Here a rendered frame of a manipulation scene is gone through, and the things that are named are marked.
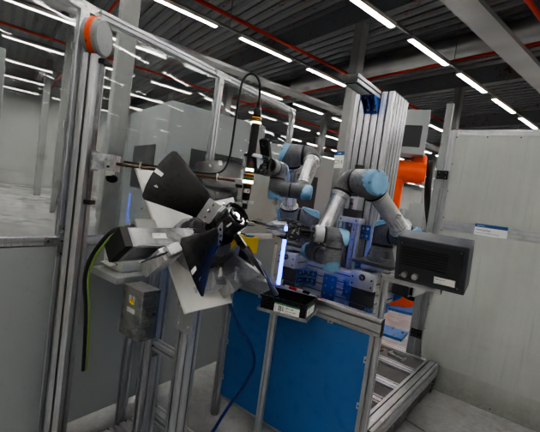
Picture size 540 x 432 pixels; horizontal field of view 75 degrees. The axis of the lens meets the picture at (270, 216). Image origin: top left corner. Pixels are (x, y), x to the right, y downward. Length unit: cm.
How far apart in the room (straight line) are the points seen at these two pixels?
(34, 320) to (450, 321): 264
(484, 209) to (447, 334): 97
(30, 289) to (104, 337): 48
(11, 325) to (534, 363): 301
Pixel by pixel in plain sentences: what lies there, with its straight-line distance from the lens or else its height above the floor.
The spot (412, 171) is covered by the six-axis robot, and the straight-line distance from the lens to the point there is 540.
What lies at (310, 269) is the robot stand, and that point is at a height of 90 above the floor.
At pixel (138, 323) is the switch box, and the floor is 70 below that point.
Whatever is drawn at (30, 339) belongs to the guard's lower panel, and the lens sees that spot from 197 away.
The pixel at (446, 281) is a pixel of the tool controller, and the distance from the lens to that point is 151.
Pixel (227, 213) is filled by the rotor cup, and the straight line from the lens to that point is 137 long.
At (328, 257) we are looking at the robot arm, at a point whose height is 109.
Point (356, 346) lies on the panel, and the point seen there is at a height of 70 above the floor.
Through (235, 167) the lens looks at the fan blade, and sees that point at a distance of 166.
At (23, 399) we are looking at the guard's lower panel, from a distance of 210.
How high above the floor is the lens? 132
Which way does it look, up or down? 3 degrees down
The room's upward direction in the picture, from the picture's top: 8 degrees clockwise
